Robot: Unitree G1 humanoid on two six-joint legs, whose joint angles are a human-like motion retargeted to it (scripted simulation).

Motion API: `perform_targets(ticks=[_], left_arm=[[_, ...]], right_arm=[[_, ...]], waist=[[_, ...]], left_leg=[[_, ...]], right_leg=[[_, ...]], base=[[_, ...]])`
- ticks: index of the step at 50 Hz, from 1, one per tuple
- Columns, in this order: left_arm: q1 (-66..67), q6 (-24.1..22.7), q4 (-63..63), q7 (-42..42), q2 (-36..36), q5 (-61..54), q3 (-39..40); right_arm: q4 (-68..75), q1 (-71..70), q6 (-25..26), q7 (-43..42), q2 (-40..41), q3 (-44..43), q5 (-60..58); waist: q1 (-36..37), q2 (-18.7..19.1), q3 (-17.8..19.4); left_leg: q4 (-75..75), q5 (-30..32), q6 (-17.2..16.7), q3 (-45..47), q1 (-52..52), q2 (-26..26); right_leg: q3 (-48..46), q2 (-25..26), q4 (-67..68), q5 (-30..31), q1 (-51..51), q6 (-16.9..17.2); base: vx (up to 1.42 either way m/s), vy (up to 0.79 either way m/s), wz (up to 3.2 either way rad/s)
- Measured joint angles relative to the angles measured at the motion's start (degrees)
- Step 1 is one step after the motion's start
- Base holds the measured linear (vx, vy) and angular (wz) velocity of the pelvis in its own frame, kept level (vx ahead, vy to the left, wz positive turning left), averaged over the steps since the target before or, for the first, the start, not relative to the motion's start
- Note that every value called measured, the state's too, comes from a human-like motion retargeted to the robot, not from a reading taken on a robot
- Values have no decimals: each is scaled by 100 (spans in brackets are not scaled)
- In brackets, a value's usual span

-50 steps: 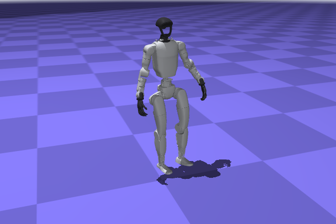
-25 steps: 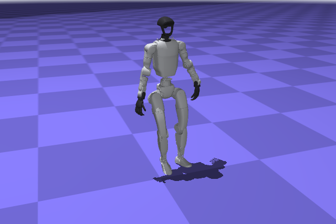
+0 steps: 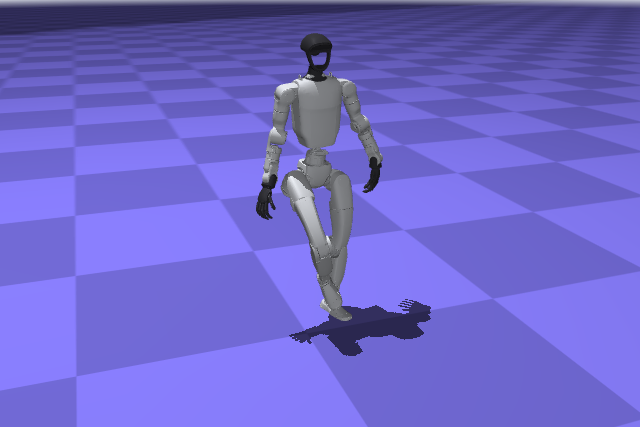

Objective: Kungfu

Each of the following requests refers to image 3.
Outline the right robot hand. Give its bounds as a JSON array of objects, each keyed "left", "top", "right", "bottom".
[{"left": 256, "top": 174, "right": 277, "bottom": 220}]

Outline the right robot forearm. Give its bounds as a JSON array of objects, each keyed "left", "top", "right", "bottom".
[{"left": 262, "top": 129, "right": 282, "bottom": 183}]

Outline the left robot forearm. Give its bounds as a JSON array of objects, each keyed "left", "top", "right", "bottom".
[{"left": 358, "top": 116, "right": 383, "bottom": 165}]

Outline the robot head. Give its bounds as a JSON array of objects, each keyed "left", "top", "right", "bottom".
[{"left": 300, "top": 33, "right": 332, "bottom": 82}]

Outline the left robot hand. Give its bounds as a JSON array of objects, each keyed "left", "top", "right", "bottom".
[{"left": 362, "top": 157, "right": 382, "bottom": 193}]

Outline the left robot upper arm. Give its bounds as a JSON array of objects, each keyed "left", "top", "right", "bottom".
[{"left": 338, "top": 78, "right": 370, "bottom": 133}]

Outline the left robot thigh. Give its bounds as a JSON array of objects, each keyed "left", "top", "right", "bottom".
[{"left": 325, "top": 169, "right": 353, "bottom": 256}]

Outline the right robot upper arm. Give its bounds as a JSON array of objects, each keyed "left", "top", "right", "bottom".
[{"left": 270, "top": 83, "right": 298, "bottom": 145}]

